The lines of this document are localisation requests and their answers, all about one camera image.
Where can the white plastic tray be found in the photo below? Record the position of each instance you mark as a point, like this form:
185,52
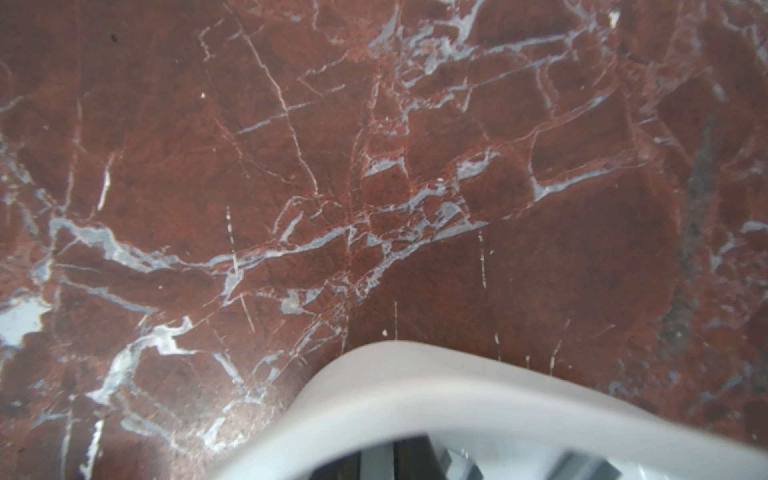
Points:
485,420

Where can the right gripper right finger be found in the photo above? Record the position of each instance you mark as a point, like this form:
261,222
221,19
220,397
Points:
415,459

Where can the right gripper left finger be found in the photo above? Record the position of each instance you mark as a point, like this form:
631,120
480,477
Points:
345,468

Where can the grey staple strip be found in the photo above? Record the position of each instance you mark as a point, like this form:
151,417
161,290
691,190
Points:
577,466

